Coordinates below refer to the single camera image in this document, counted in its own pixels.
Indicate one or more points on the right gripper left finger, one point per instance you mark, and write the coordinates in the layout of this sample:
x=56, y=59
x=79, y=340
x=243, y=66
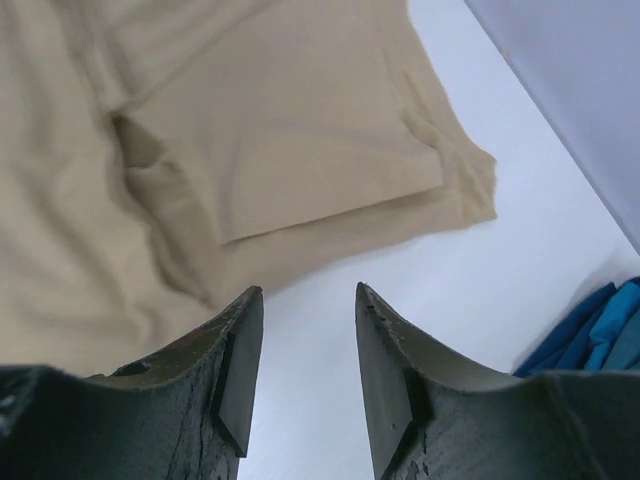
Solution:
x=182, y=412

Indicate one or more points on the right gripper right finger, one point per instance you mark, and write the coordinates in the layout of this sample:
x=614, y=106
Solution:
x=432, y=413

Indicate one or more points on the beige t shirt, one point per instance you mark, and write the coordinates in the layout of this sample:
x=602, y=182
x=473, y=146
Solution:
x=159, y=157

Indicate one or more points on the folded blue t shirt stack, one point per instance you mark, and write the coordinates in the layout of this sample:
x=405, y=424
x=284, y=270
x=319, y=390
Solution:
x=600, y=332

